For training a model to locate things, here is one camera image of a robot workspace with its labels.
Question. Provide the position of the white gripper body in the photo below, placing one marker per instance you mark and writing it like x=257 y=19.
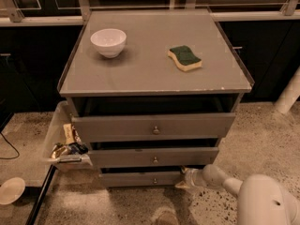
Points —
x=193 y=176

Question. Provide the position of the grey bottom drawer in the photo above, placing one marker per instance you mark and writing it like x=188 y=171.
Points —
x=140 y=179

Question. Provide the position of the grey drawer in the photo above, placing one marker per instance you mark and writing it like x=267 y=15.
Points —
x=123 y=128
x=153 y=157
x=140 y=179

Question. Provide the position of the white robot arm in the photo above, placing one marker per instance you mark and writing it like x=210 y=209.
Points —
x=261 y=200

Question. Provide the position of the grey middle drawer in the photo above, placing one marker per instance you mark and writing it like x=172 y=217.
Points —
x=153 y=157

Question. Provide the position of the grey top drawer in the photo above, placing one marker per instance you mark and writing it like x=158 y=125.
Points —
x=123 y=128

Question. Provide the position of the grey drawer cabinet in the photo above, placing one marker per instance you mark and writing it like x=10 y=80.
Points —
x=144 y=80

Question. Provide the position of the green and yellow sponge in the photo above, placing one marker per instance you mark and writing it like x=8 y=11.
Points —
x=184 y=58

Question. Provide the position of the beige snack packet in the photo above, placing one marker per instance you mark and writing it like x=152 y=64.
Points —
x=69 y=135

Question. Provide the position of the gold and dark snack packets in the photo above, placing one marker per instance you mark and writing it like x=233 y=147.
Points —
x=74 y=148

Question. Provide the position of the white pole at right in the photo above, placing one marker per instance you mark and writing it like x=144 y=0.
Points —
x=290 y=94

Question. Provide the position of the black floor bar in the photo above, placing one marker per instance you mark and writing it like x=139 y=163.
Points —
x=41 y=196

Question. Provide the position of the white ceramic bowl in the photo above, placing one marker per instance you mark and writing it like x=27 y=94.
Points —
x=109 y=42

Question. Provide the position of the metal railing frame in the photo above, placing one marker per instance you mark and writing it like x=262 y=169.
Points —
x=41 y=12

